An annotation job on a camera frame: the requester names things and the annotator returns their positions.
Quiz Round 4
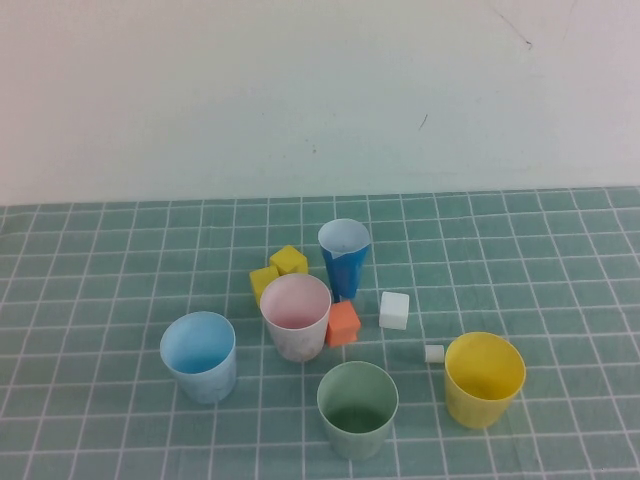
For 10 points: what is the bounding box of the pink plastic cup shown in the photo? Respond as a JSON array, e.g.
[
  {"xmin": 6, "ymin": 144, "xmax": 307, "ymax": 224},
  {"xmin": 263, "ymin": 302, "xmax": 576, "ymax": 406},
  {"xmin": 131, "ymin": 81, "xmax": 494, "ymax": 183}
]
[{"xmin": 259, "ymin": 273, "xmax": 333, "ymax": 364}]

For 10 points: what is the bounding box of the yellow foam cube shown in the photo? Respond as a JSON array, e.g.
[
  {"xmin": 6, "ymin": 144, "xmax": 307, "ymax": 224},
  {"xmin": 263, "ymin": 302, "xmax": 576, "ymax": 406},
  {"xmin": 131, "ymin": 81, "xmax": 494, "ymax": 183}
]
[
  {"xmin": 249, "ymin": 265, "xmax": 281, "ymax": 309},
  {"xmin": 268, "ymin": 244, "xmax": 308, "ymax": 277}
]

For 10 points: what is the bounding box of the orange foam cube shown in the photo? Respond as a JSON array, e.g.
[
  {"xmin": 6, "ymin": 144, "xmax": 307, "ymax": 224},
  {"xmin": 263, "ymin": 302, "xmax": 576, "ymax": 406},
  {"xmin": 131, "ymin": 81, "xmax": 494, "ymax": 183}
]
[{"xmin": 325, "ymin": 300, "xmax": 362, "ymax": 349}]

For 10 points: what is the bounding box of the yellow plastic cup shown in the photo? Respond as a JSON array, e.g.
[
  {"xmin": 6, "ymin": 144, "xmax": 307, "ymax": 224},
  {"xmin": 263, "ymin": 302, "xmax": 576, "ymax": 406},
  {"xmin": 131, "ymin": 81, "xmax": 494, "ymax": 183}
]
[{"xmin": 444, "ymin": 331, "xmax": 527, "ymax": 430}]

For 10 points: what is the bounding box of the green checkered tablecloth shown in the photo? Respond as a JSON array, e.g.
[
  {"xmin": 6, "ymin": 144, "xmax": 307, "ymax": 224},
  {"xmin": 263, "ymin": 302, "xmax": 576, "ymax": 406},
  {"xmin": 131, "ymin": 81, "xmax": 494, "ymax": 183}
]
[{"xmin": 0, "ymin": 187, "xmax": 640, "ymax": 480}]

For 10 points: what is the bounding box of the light blue plastic cup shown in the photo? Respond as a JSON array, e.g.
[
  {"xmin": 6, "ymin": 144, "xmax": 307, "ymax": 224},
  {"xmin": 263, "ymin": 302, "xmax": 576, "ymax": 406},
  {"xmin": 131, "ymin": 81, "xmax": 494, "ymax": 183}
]
[{"xmin": 159, "ymin": 310, "xmax": 237, "ymax": 405}]

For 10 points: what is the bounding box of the green plastic cup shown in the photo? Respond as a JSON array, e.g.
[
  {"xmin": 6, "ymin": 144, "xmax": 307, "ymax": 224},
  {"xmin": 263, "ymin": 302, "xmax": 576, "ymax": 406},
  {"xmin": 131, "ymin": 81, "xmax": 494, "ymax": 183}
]
[{"xmin": 316, "ymin": 360, "xmax": 400, "ymax": 462}]

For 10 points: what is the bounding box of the white foam cube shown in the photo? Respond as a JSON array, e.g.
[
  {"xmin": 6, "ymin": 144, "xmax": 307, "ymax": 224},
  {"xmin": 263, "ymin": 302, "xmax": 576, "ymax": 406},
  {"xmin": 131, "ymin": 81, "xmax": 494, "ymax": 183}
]
[{"xmin": 378, "ymin": 291, "xmax": 411, "ymax": 331}]

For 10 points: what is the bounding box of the dark blue paper cup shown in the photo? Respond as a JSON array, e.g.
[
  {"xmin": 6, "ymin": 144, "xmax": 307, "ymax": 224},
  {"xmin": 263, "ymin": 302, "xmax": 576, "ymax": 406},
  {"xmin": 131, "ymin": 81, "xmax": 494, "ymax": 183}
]
[{"xmin": 317, "ymin": 218, "xmax": 372, "ymax": 301}]

